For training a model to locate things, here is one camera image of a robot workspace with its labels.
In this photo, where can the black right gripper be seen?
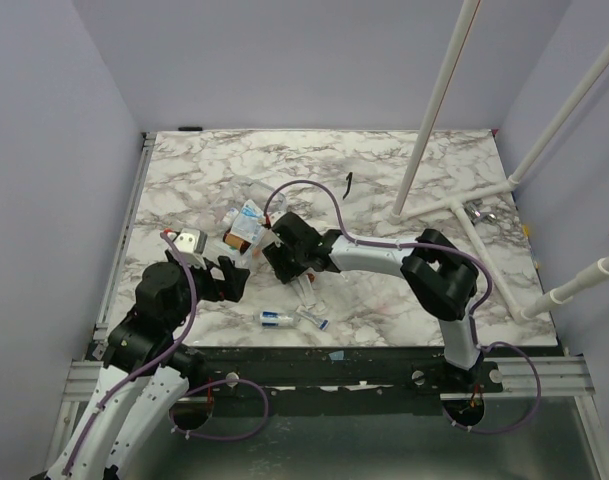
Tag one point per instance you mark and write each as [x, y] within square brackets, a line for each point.
[288, 253]

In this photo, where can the clear plastic medicine box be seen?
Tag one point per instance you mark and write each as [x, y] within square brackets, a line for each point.
[233, 195]

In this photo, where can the white pvc pipe frame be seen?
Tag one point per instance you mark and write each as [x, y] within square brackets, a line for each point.
[553, 141]

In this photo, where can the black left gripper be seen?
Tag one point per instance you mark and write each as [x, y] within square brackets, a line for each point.
[230, 288]

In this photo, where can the white gauze roll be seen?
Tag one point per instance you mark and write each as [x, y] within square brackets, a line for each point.
[272, 319]

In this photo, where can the white paper sachets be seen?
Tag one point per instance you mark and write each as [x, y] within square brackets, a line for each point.
[305, 292]

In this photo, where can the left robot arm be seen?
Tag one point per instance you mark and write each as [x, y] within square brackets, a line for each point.
[145, 368]

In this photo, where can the metal clamp on pipe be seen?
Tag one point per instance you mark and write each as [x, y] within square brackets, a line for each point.
[476, 213]

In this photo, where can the white plastic bottle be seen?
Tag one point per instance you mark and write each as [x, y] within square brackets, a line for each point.
[229, 217]

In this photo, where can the blue white gauze dressing pack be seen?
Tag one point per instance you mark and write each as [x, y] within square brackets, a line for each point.
[249, 224]

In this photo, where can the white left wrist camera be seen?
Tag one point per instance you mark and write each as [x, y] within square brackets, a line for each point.
[190, 244]

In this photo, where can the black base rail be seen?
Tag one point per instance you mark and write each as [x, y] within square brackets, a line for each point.
[298, 381]

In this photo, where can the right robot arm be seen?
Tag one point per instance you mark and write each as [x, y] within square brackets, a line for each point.
[443, 281]

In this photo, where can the amber bottle orange cap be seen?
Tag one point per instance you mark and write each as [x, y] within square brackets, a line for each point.
[237, 243]

